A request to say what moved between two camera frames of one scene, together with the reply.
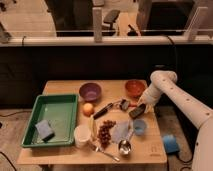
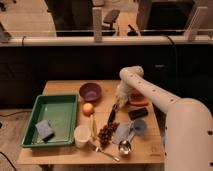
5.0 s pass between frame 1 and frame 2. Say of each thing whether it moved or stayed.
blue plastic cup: stayed
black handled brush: moved
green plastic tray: stayed
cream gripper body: moved
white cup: stayed
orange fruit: stayed
